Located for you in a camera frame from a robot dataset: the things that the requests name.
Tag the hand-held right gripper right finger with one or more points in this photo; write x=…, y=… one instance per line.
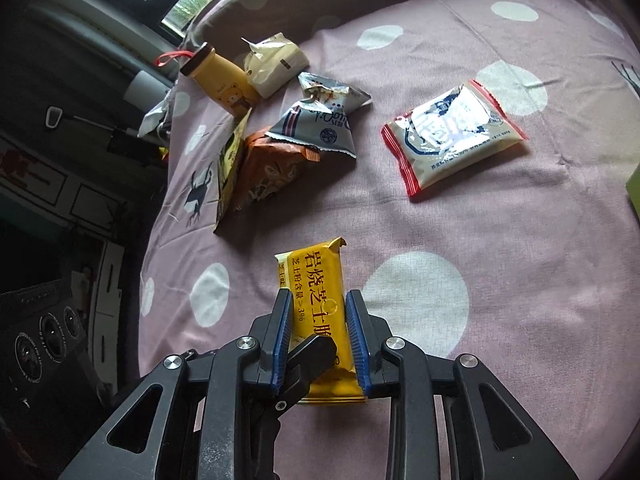
x=357, y=345

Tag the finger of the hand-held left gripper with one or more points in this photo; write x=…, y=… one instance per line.
x=310, y=360

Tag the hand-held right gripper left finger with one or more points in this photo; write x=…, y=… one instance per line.
x=282, y=340

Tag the orange-yellow snack packet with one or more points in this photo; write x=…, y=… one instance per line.
x=320, y=290

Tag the orange-brown snack packet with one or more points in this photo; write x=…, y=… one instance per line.
x=270, y=170

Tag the yellow snack packet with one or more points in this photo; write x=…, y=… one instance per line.
x=230, y=170

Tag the silver blue snack packet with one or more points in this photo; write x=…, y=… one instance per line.
x=315, y=127

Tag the white red-edged cracker packet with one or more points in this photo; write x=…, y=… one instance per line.
x=450, y=135

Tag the small silver snack packet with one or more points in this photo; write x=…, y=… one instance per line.
x=332, y=92

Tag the green cardboard box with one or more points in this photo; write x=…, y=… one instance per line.
x=635, y=195

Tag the black speaker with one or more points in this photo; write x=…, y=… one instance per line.
x=45, y=340

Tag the crumpled white plastic bag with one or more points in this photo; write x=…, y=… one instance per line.
x=157, y=115

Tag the yellow bottle with brown cap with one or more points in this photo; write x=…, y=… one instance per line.
x=225, y=82

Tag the cream snack packet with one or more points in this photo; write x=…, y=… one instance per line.
x=275, y=67

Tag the white paper roll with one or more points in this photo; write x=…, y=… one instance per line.
x=145, y=90

